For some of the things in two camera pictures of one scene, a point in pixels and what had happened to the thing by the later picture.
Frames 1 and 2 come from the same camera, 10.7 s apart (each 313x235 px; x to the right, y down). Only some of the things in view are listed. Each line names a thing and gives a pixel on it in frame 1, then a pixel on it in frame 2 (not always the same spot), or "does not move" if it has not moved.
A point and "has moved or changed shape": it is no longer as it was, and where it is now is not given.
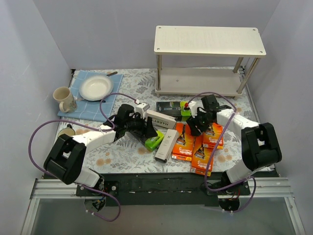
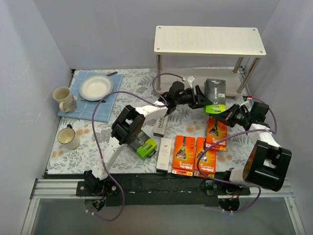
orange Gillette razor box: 212,136 has moved or changed shape
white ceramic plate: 95,87 does not move
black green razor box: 152,142 to 145,147
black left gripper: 145,125 to 198,96
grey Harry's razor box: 160,119 has moved or changed shape
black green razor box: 175,109 to 214,90
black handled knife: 113,73 does not move
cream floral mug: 63,95 does not move
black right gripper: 195,123 to 230,117
